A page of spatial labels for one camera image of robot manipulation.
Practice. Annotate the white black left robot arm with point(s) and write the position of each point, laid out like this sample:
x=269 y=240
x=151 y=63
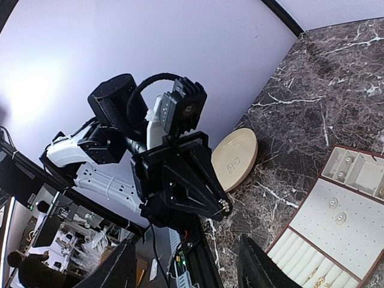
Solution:
x=142 y=149

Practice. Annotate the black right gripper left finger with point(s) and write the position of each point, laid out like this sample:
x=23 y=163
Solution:
x=118 y=270

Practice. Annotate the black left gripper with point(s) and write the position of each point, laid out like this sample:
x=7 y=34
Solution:
x=174 y=170

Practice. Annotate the black left corner post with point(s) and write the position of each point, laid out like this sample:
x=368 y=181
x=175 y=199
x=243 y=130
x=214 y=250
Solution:
x=284 y=16

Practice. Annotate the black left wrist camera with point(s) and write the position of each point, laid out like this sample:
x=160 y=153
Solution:
x=181 y=109

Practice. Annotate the beige round plate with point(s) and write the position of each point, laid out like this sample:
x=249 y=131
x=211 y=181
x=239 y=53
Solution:
x=234 y=158

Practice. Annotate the brown jewelry tray insert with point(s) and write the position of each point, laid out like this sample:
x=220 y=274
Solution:
x=313 y=250

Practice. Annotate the pearl earring on tray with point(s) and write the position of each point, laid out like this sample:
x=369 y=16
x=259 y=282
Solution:
x=341 y=218
x=332 y=203

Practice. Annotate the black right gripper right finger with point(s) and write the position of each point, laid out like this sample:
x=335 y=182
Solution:
x=256 y=269

